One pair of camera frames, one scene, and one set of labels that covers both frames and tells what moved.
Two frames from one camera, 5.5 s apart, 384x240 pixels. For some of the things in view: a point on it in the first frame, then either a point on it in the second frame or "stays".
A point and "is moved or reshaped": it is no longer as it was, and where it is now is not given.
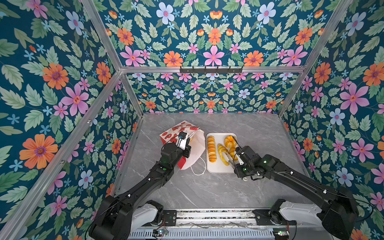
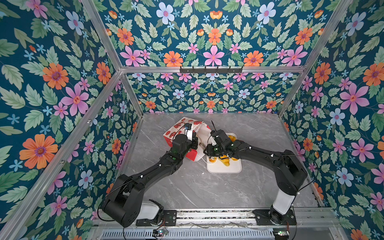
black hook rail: [211, 70] stays
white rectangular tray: [218, 167] stays
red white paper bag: [196, 136] is moved or reshaped
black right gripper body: [243, 170] → [212, 151]
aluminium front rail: [216, 219] stays
